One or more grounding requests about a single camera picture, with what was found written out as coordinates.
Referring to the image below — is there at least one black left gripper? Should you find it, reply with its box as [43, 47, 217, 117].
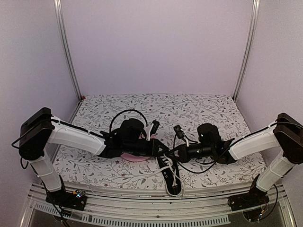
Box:
[123, 138, 169, 157]

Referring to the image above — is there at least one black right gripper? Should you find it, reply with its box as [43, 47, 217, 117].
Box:
[165, 143, 214, 164]

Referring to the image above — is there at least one black white canvas sneaker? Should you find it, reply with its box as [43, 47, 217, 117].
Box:
[142, 154, 185, 197]

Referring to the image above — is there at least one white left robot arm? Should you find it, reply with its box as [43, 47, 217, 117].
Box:
[11, 107, 169, 205]

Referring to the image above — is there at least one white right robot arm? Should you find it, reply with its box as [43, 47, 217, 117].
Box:
[170, 113, 303, 206]

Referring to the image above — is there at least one floral patterned table mat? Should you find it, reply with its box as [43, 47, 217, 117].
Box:
[53, 94, 266, 190]

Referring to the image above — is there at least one pink plastic plate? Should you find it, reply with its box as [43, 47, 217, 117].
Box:
[121, 138, 156, 162]

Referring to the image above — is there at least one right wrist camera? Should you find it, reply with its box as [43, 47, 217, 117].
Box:
[173, 125, 189, 147]

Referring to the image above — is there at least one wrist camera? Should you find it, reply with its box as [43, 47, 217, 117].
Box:
[146, 120, 160, 141]
[173, 125, 189, 147]

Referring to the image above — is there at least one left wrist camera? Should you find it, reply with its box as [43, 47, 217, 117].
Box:
[146, 120, 160, 141]

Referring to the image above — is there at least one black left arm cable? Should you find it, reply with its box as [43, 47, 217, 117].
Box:
[108, 109, 149, 137]

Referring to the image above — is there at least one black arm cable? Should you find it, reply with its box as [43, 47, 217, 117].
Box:
[171, 134, 228, 174]
[108, 109, 149, 137]

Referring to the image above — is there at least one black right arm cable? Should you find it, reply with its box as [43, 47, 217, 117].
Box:
[171, 134, 228, 174]

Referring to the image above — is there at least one aluminium front rail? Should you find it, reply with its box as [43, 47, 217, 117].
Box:
[20, 183, 296, 227]

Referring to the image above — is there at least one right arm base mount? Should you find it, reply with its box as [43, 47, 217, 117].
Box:
[227, 192, 269, 211]

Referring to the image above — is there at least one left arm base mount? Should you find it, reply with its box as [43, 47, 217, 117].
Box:
[46, 190, 87, 211]

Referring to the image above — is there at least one right aluminium frame post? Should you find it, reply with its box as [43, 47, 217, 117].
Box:
[232, 0, 260, 103]

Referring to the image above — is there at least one aluminium frame post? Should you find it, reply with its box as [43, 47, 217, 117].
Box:
[232, 0, 260, 103]
[53, 0, 82, 101]

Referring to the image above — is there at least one left aluminium frame post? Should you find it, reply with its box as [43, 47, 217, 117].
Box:
[53, 0, 82, 101]

